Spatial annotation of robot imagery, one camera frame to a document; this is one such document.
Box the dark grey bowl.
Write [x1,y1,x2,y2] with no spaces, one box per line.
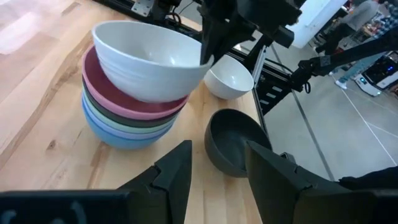
[204,108,273,179]

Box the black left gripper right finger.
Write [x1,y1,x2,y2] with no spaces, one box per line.
[244,140,349,224]

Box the white panel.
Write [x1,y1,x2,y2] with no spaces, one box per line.
[285,0,348,50]

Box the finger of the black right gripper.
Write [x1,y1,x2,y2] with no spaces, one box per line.
[200,12,220,65]
[217,17,259,62]

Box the black jointed arm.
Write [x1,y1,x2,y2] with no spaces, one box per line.
[287,26,398,94]

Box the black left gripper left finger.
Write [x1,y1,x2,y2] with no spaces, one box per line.
[117,139,193,224]

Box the large white bowl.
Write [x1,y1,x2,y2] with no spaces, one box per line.
[91,20,215,104]

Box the small white bowl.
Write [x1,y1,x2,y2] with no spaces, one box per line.
[203,54,255,101]

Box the person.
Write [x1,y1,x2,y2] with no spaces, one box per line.
[314,0,387,54]
[329,0,398,91]

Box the pale green bowl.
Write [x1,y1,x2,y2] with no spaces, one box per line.
[81,88,178,135]

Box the pink bowl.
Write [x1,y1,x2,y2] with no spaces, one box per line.
[81,45,190,121]

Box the lavender bowl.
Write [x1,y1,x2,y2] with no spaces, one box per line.
[81,95,175,141]

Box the white black mobile device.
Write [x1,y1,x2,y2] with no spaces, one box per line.
[354,50,398,98]

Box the silver metal bracket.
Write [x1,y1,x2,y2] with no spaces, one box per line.
[130,0,156,17]

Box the light blue bowl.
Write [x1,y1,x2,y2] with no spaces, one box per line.
[81,99,171,151]

